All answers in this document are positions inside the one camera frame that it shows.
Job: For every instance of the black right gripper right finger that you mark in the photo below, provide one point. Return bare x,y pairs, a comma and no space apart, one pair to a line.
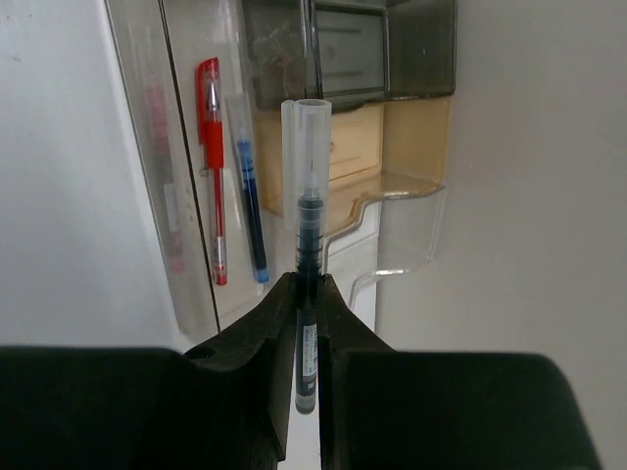
384,409

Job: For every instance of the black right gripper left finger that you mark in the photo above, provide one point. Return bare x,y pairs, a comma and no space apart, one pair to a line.
224,404

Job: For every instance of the black ink pen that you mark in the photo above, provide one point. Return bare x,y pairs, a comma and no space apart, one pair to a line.
305,139

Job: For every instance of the red gel pen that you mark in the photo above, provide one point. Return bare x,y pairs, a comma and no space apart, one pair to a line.
210,130

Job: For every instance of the blue ink pen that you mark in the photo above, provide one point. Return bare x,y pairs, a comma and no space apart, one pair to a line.
240,126

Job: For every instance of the clear stationery organizer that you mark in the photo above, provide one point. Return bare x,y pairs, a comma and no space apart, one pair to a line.
275,135

